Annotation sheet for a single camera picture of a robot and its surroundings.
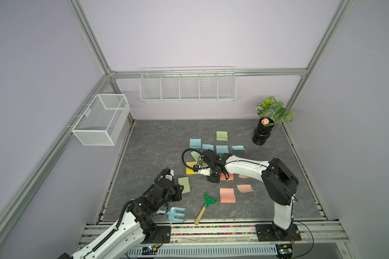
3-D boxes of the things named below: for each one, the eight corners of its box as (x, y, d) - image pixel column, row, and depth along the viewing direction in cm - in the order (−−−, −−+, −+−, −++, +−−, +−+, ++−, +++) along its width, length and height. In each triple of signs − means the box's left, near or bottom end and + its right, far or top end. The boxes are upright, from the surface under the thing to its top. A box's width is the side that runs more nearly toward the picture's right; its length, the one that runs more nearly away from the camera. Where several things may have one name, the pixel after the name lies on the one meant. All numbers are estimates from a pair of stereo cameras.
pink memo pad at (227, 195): (220, 202, 84) (220, 201, 83) (219, 190, 89) (219, 188, 87) (235, 202, 84) (236, 201, 83) (233, 189, 89) (234, 188, 87)
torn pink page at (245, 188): (237, 192, 88) (238, 190, 86) (237, 186, 90) (237, 184, 88) (252, 192, 88) (253, 190, 86) (251, 186, 90) (252, 184, 88)
